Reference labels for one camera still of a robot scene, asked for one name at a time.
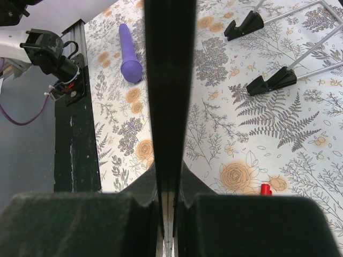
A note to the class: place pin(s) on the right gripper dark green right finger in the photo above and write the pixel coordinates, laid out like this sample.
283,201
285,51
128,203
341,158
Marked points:
211,224

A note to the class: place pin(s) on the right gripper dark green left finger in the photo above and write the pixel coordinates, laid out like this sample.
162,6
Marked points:
84,224

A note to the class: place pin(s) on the red marker cap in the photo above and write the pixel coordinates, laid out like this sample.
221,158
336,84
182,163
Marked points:
265,189

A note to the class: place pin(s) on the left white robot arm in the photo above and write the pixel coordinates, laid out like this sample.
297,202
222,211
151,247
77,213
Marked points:
38,47

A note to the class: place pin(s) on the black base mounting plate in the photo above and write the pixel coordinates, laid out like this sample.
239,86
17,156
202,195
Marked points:
76,167

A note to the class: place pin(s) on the floral patterned table mat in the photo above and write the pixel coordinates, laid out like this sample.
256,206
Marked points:
290,138

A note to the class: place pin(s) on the purple foam microphone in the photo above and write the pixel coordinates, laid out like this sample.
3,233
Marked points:
131,68

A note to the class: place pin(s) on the wire whiteboard easel stand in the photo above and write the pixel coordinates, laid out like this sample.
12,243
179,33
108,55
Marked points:
260,30

